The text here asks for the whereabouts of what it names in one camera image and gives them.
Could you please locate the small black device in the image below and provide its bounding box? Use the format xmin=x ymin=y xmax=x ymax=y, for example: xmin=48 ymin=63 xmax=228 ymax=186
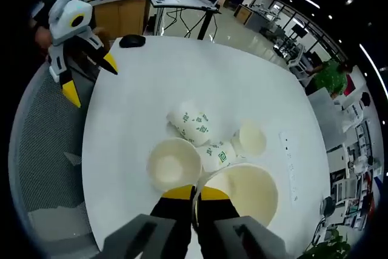
xmin=119 ymin=35 xmax=147 ymax=49

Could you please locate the wooden cabinet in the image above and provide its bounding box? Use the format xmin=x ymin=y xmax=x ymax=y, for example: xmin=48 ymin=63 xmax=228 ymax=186
xmin=90 ymin=0 xmax=152 ymax=40

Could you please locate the person's left hand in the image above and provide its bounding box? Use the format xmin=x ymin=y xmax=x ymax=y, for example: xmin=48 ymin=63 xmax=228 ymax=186
xmin=90 ymin=27 xmax=112 ymax=53

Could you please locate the grey mesh chair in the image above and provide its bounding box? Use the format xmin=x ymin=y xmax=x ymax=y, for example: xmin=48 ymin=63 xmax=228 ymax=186
xmin=8 ymin=67 xmax=102 ymax=255

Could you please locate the white power strip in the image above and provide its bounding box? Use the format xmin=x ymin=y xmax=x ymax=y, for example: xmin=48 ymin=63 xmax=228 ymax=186
xmin=278 ymin=131 xmax=301 ymax=209

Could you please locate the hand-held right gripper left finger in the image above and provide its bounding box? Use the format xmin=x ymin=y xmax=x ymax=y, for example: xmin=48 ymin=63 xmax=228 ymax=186
xmin=99 ymin=184 xmax=197 ymax=259

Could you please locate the green potted plant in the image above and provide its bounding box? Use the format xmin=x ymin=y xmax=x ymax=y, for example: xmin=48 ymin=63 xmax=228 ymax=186
xmin=303 ymin=227 xmax=354 ymax=259

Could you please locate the white office chair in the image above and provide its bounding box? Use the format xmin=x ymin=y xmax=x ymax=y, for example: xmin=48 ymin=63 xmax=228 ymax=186
xmin=286 ymin=43 xmax=307 ymax=78

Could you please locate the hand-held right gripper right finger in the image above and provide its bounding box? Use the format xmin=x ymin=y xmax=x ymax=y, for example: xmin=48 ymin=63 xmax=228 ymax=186
xmin=196 ymin=186 xmax=289 ymax=259

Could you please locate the black cabled device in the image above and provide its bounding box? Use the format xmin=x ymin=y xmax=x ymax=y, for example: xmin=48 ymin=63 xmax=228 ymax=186
xmin=319 ymin=195 xmax=335 ymax=218

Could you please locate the printed white paper cup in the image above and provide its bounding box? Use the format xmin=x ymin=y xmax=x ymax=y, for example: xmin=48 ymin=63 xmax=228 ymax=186
xmin=230 ymin=119 xmax=268 ymax=157
xmin=147 ymin=137 xmax=203 ymax=193
xmin=190 ymin=163 xmax=279 ymax=229
xmin=166 ymin=99 xmax=213 ymax=146
xmin=196 ymin=140 xmax=238 ymax=172

